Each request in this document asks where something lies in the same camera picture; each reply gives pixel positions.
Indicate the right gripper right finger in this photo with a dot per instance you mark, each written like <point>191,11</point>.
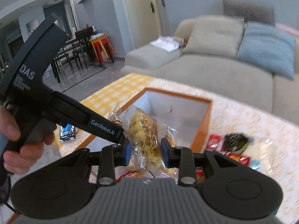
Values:
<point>181,158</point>

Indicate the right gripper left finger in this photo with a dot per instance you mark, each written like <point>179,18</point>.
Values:
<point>111,157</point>

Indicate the red snack bag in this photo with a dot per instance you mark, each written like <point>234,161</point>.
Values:
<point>215,142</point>

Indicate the yellow pasta snack bag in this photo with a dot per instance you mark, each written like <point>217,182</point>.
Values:
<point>145,133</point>

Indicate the black snack packet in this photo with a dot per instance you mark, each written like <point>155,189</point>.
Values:
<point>235,143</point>

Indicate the clear bag of crackers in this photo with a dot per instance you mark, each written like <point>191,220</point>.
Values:
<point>262,154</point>

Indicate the orange stick snack bag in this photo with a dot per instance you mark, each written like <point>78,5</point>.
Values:
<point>134,172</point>

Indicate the orange cardboard box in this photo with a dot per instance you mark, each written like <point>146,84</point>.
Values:
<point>189,115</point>

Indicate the smartphone on stand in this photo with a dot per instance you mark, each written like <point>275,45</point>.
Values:
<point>68,133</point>

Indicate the yellow checkered tablecloth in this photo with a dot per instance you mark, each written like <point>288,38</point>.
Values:
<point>119,91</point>

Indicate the black dining table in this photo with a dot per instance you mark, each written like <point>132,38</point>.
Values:
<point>73,49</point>

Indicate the black dining chair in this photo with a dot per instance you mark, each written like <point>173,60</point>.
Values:
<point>85,34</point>

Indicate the grey sofa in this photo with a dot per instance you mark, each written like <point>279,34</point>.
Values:
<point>226,76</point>

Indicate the white lace tablecloth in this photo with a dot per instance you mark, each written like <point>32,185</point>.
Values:
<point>229,116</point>

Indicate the open magazine on sofa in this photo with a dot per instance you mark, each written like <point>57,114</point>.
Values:
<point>168,43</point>

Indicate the beige cushion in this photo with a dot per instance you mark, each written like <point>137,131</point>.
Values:
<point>216,35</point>

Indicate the blue cushion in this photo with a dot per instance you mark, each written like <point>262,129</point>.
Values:
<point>268,48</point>

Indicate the beige door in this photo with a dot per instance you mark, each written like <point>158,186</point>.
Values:
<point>148,20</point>

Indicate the dark grey knit cushion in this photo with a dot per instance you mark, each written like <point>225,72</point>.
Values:
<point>251,11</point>

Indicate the pink blanket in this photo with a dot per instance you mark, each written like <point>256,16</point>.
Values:
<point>288,29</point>

